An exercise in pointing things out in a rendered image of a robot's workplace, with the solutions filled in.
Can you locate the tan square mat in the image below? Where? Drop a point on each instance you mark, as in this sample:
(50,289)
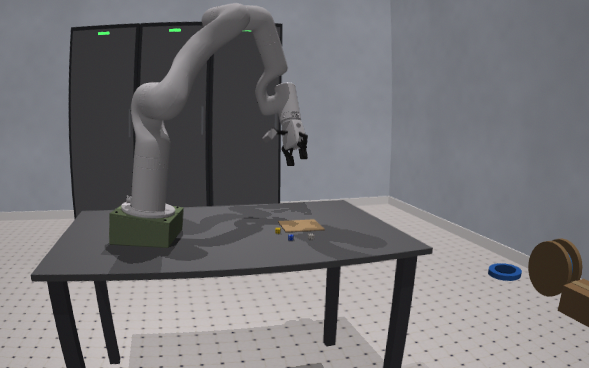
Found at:
(300,225)

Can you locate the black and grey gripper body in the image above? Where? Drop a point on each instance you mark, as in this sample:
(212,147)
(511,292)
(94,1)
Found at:
(293,126)

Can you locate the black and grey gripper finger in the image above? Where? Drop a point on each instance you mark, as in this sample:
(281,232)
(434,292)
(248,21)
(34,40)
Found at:
(289,157)
(303,145)

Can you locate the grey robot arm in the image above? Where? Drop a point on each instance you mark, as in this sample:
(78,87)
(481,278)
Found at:
(165,100)

